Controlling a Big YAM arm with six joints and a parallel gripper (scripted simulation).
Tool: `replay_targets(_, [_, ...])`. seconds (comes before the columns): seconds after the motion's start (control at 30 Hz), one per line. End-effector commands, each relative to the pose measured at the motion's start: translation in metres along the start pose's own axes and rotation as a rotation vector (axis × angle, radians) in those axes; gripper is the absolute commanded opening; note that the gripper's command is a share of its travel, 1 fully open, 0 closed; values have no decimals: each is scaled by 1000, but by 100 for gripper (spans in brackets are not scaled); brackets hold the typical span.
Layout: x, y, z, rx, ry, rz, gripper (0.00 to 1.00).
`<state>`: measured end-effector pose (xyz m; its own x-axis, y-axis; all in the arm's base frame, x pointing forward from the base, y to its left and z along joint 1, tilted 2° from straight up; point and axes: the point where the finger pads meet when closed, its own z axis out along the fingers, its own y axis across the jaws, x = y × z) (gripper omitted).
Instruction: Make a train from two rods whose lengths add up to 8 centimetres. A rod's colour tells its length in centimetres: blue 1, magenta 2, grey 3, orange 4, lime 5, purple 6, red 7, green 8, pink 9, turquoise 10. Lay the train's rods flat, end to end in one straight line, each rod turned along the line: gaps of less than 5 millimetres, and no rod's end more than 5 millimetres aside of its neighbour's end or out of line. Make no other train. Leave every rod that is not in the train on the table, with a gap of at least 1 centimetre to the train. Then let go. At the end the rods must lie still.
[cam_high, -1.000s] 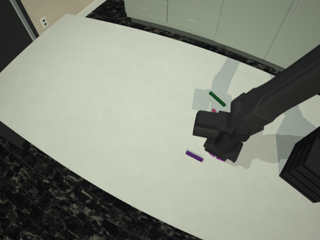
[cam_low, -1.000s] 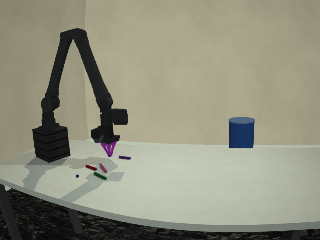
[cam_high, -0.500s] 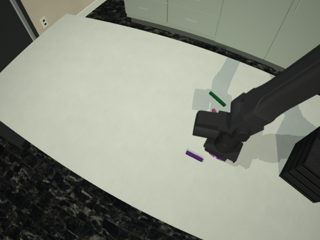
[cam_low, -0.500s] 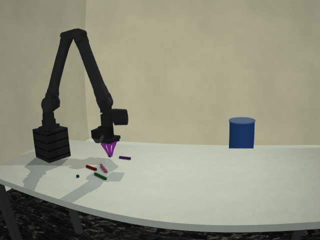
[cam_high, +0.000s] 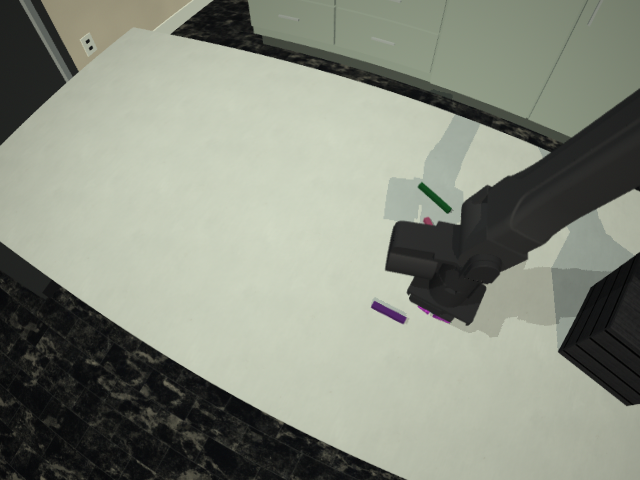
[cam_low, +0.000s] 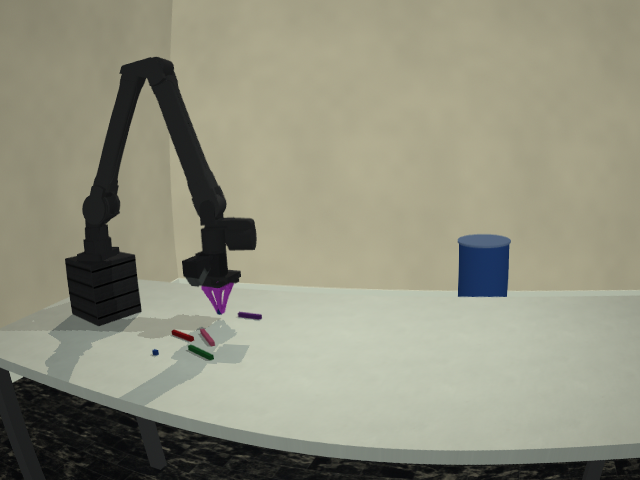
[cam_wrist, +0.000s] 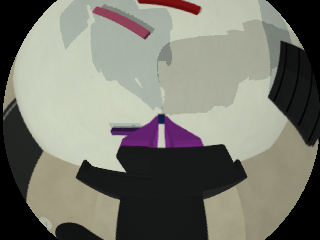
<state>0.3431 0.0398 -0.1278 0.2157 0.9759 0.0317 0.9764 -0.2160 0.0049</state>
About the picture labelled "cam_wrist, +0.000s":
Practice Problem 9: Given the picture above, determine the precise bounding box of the dark red rod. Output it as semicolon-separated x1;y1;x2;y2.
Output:
138;0;201;15

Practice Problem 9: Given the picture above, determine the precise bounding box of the purple rod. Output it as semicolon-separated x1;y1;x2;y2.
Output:
110;128;139;136

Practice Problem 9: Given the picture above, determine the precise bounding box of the pink rod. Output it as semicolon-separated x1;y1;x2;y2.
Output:
92;6;151;39

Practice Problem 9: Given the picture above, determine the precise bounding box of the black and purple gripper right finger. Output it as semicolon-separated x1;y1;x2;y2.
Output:
164;116;204;148

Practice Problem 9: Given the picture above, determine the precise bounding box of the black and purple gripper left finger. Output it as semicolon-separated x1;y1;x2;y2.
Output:
119;116;159;148

